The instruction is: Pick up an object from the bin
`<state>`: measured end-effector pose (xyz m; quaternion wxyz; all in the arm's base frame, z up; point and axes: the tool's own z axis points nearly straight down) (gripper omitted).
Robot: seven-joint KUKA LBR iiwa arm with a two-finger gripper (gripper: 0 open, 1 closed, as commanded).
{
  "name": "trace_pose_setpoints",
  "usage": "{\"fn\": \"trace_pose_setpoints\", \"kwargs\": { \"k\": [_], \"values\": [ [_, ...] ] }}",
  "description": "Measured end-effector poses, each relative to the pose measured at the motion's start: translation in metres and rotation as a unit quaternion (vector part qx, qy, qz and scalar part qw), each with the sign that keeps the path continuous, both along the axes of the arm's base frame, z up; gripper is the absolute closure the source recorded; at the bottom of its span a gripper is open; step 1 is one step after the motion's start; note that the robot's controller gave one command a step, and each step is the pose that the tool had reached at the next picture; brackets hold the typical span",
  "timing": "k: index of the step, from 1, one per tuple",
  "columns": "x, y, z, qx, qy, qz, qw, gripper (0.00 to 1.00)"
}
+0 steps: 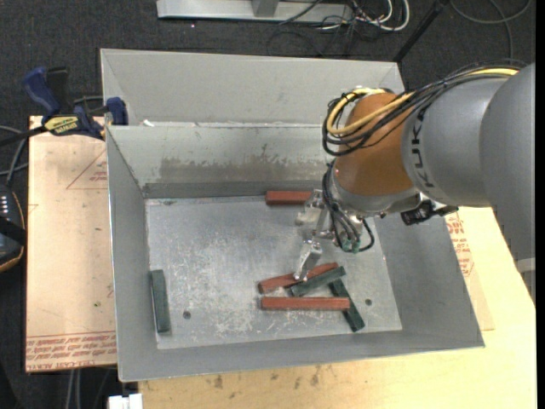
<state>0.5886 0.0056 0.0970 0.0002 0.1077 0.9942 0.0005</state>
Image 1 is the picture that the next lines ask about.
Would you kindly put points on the dark green flat block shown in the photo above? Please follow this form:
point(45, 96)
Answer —
point(352, 315)
point(319, 283)
point(160, 301)

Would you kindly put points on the grey metal bin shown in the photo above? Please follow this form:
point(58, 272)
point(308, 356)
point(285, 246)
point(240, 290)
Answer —
point(221, 245)

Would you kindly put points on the black cylinder on white bracket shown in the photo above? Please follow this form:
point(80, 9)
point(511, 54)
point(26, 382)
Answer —
point(415, 215)

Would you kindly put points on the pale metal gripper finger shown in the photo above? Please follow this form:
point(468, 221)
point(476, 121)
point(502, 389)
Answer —
point(315, 257)
point(303, 263)

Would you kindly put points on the red-brown flat block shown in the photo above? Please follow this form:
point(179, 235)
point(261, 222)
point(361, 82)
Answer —
point(287, 197)
point(304, 303)
point(277, 283)

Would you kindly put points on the brown cardboard board red print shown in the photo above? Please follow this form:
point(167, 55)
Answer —
point(68, 249)

